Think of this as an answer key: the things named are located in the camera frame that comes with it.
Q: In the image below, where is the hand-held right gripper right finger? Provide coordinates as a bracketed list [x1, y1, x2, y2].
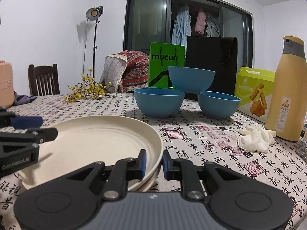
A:
[163, 150, 243, 202]

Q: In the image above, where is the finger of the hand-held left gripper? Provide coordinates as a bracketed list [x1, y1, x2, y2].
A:
[10, 116, 44, 129]
[25, 127, 59, 145]

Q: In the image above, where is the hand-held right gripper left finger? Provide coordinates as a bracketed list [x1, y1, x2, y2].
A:
[66, 149, 147, 201]

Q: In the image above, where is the blue bowl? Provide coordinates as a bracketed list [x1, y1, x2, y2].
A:
[168, 66, 216, 94]
[134, 87, 186, 118]
[198, 91, 241, 119]

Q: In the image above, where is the purple grey pouch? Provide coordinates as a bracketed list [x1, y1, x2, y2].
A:
[13, 91, 37, 106]

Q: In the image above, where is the pink suitcase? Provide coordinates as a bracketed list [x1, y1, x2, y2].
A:
[0, 61, 14, 108]

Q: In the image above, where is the dark wooden chair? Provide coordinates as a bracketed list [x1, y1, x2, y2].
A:
[28, 64, 60, 96]

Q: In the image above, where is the yellow flower branch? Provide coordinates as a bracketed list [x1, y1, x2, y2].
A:
[63, 67, 116, 103]

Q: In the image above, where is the crumpled white glove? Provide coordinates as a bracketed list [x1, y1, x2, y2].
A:
[237, 126, 277, 153]

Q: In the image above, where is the green paper bag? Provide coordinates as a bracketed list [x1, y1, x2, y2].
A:
[148, 42, 186, 90]

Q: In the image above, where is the black paper bag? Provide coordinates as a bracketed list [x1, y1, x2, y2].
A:
[186, 17, 238, 96]

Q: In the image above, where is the yellow-green snack box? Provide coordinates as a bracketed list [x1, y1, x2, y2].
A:
[234, 67, 276, 122]

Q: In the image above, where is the studio light on stand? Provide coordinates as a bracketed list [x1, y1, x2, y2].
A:
[86, 6, 104, 78]

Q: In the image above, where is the yellow bottle with grey cap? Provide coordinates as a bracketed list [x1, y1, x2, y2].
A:
[264, 36, 307, 142]

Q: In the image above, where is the hanging light blue shirt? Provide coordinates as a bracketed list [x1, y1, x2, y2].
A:
[171, 5, 192, 51]

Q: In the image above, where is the hanging pink garment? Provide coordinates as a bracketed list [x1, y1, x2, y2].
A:
[195, 11, 207, 34]

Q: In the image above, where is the black framed sliding glass door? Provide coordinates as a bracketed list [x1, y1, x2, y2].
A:
[122, 0, 254, 69]

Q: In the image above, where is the hanging white garment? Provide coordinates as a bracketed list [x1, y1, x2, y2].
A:
[205, 17, 220, 37]

